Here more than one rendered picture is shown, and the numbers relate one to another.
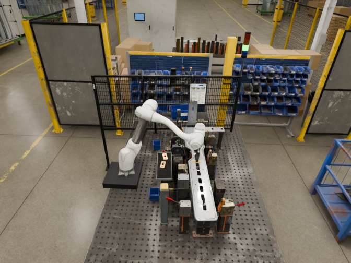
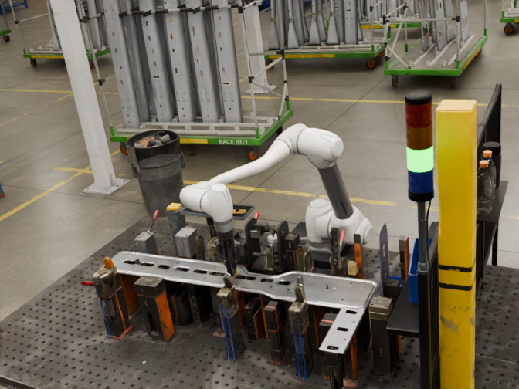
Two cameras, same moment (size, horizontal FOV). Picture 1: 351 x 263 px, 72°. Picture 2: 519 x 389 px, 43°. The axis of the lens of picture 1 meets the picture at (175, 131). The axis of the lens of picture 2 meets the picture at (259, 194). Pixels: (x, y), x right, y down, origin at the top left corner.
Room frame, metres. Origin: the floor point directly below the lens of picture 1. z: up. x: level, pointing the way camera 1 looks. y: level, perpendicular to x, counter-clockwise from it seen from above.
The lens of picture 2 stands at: (3.40, -2.46, 2.59)
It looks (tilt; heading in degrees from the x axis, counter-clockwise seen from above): 24 degrees down; 120
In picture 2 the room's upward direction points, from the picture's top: 8 degrees counter-clockwise
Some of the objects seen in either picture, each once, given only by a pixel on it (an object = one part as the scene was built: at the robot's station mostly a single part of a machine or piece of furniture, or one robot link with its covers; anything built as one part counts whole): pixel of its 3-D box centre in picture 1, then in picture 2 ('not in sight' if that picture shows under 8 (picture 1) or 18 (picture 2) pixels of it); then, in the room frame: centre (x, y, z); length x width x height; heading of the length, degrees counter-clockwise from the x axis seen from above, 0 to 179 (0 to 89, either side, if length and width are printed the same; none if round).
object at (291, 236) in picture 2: not in sight; (296, 273); (2.12, 0.00, 0.91); 0.07 x 0.05 x 0.42; 93
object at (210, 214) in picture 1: (197, 163); (228, 276); (1.89, -0.24, 1.00); 1.38 x 0.22 x 0.02; 3
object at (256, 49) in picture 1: (276, 80); not in sight; (5.15, -2.24, 0.68); 1.20 x 0.80 x 1.35; 90
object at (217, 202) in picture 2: (199, 131); (218, 201); (1.89, -0.23, 1.38); 0.13 x 0.11 x 0.16; 167
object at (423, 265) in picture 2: (243, 56); (421, 194); (2.96, -0.82, 1.79); 0.07 x 0.07 x 0.57
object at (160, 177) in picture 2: not in sight; (159, 174); (-0.24, 2.05, 0.36); 0.54 x 0.50 x 0.73; 88
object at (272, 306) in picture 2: (208, 156); (275, 333); (2.19, -0.39, 0.84); 0.11 x 0.08 x 0.29; 93
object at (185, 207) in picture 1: (184, 217); (150, 265); (1.31, -0.09, 0.88); 0.11 x 0.10 x 0.36; 93
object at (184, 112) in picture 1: (183, 111); (432, 269); (2.80, -0.09, 1.10); 0.30 x 0.17 x 0.13; 100
